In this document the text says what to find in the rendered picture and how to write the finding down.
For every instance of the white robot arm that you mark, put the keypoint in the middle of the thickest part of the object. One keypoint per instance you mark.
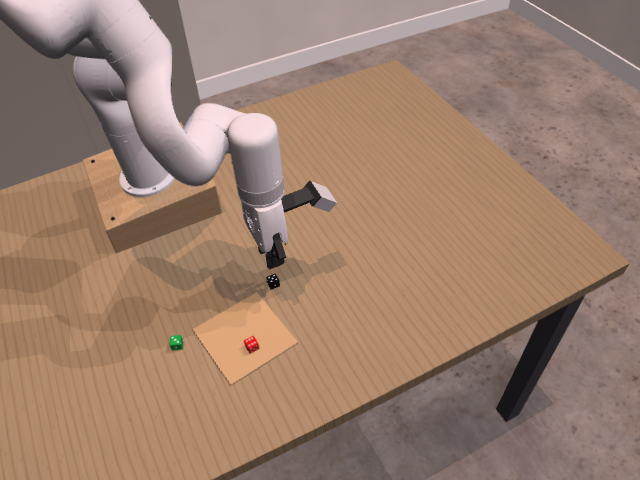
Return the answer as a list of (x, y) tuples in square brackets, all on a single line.
[(140, 62)]

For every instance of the tan flat mat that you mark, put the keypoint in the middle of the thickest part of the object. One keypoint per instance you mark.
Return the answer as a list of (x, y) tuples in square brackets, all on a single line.
[(223, 336)]

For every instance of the black die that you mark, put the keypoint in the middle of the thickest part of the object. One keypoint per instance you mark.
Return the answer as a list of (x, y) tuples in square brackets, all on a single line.
[(273, 281)]

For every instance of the green die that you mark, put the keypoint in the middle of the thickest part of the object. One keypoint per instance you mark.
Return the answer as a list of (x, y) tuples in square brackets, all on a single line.
[(176, 342)]

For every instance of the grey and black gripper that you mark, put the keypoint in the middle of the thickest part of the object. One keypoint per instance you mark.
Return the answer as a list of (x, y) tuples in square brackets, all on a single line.
[(267, 225)]

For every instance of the red die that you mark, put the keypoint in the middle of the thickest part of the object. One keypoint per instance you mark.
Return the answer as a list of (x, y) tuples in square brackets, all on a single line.
[(251, 344)]

